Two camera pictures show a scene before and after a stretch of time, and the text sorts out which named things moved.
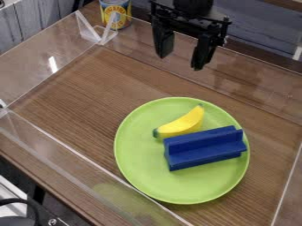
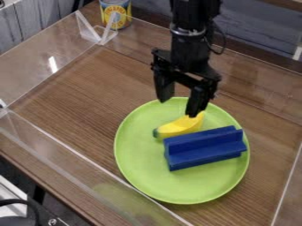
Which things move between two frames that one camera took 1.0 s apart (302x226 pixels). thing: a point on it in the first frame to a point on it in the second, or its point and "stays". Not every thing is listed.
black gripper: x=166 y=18 to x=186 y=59
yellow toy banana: x=188 y=124 stays
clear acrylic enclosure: x=122 y=139 stays
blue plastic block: x=204 y=146 stays
